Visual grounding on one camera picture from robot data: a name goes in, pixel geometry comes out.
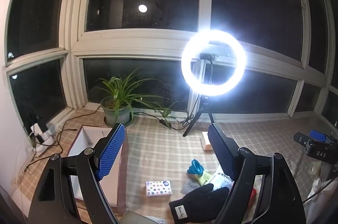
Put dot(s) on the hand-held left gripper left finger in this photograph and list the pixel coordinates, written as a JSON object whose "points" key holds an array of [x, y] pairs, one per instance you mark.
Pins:
{"points": [[111, 152]]}

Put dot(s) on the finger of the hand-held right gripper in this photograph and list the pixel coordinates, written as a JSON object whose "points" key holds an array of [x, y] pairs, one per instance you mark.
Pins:
{"points": [[302, 139], [318, 135]]}

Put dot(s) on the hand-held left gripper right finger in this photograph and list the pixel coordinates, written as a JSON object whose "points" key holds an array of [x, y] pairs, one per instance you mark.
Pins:
{"points": [[224, 154]]}

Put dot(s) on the red cardboard box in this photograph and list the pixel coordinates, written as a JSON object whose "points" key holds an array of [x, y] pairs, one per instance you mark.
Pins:
{"points": [[87, 139]]}

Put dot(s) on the packet of blue face masks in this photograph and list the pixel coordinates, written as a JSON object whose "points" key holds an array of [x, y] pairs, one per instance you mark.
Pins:
{"points": [[215, 183]]}

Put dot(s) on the yellow-green cleaning cloth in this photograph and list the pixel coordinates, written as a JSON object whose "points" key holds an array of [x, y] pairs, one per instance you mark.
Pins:
{"points": [[203, 179]]}

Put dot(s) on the star printed tissue pack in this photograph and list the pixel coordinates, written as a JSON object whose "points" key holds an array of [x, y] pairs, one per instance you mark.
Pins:
{"points": [[158, 188]]}

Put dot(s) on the person's right hand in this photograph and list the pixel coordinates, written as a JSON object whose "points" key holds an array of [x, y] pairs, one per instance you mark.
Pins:
{"points": [[317, 187]]}

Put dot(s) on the blue silicone funnel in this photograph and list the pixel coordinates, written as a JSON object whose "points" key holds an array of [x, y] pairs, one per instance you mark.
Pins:
{"points": [[196, 167]]}

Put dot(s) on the grey flower pot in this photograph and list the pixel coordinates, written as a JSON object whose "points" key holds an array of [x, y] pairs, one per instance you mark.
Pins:
{"points": [[116, 115]]}

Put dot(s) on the small red object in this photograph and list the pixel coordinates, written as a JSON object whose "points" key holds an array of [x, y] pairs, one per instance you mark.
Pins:
{"points": [[253, 195]]}

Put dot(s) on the black tripod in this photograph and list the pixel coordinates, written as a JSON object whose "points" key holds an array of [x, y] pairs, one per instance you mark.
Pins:
{"points": [[204, 103]]}

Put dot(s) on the black knit glove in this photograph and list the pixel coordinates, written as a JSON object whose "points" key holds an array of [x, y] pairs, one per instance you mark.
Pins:
{"points": [[195, 202]]}

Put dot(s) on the green leafy plant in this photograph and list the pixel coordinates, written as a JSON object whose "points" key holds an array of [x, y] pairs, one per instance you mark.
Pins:
{"points": [[118, 92]]}

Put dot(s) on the white power strip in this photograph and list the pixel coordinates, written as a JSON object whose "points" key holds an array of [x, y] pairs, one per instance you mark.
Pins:
{"points": [[42, 139]]}

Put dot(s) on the grey flat item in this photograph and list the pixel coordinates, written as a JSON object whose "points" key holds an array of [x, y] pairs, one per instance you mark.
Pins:
{"points": [[137, 218]]}

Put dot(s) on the black phone clamp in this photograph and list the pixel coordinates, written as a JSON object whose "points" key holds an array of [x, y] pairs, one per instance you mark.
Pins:
{"points": [[207, 56]]}

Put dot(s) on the white window frame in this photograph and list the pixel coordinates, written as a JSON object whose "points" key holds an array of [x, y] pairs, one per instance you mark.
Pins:
{"points": [[71, 28]]}

